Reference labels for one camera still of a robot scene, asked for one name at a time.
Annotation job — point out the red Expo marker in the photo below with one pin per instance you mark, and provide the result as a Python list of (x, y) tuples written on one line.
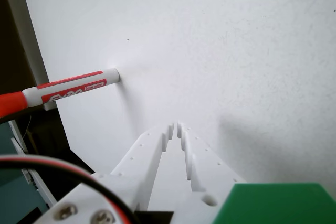
[(78, 85)]

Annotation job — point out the white metal rail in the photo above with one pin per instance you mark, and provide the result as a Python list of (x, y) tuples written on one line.
[(44, 192)]

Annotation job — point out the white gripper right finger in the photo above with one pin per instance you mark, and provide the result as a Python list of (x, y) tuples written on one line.
[(207, 166)]

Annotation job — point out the white foam box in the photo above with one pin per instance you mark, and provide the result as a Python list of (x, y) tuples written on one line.
[(31, 37)]

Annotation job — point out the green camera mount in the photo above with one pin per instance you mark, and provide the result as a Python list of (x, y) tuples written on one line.
[(275, 205)]

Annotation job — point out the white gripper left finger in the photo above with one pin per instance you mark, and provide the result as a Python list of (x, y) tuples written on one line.
[(136, 155)]

